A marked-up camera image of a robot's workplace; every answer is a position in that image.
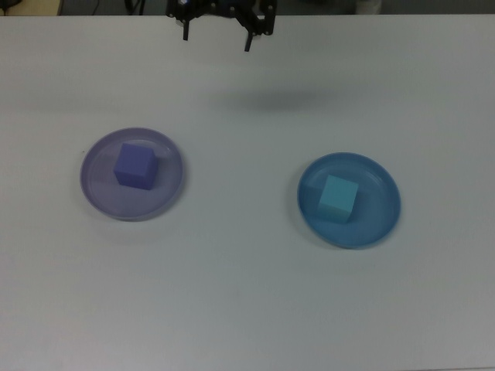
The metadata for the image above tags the cyan foam cube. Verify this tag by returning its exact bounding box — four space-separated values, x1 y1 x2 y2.
317 174 359 224

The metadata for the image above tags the blue round plate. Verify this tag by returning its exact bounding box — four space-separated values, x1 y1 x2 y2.
296 151 402 250

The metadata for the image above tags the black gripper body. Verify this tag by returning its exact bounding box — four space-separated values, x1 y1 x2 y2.
193 0 248 17

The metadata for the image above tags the brown wooden desk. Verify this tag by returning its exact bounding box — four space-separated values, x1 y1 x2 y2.
0 0 63 16

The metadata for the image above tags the purple foam cube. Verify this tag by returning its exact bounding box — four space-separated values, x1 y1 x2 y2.
113 141 159 191

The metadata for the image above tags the lilac round plate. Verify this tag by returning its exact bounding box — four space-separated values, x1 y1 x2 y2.
80 127 186 222

